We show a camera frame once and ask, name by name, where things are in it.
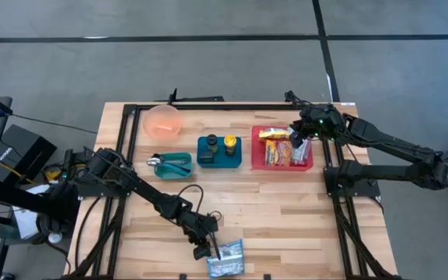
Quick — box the red ramen packet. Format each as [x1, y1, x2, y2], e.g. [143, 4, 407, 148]
[289, 136, 313, 166]

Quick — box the black aluminium table frame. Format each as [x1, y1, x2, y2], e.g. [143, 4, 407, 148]
[66, 101, 402, 280]

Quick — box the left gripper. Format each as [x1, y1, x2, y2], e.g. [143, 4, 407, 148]
[184, 213, 222, 261]

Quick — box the white paper sheet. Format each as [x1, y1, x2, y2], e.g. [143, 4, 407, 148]
[12, 184, 50, 240]

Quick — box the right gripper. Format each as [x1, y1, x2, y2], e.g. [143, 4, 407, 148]
[288, 103, 346, 149]

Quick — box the yellow-lid spice jar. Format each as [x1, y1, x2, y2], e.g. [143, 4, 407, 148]
[223, 134, 238, 157]

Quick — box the black-lid spice jar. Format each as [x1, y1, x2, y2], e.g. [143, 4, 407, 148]
[206, 133, 219, 153]

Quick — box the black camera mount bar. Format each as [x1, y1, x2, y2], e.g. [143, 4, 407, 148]
[167, 88, 225, 103]

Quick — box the red plastic tray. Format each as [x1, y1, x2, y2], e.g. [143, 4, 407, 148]
[250, 124, 315, 173]

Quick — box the teal plastic bin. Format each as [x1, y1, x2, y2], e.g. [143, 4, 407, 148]
[154, 152, 194, 181]

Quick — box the yellow ramen packet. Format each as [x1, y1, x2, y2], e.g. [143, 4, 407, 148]
[257, 127, 292, 142]

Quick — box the shiny metal spoon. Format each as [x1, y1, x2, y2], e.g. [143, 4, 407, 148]
[146, 156, 189, 168]

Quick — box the blue ramen packet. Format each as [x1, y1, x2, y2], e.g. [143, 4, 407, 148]
[205, 237, 246, 278]

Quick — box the pink translucent bowl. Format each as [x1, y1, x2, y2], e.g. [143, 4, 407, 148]
[142, 103, 184, 142]

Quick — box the orange ramen packet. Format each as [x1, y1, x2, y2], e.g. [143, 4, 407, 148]
[264, 139, 293, 168]

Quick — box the black equipment case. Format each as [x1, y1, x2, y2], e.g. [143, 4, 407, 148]
[0, 124, 58, 184]

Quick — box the long dark metal spoon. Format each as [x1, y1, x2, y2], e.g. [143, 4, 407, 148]
[166, 162, 192, 174]

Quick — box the dark blue plastic tray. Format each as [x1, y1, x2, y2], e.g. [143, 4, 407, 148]
[196, 135, 243, 170]

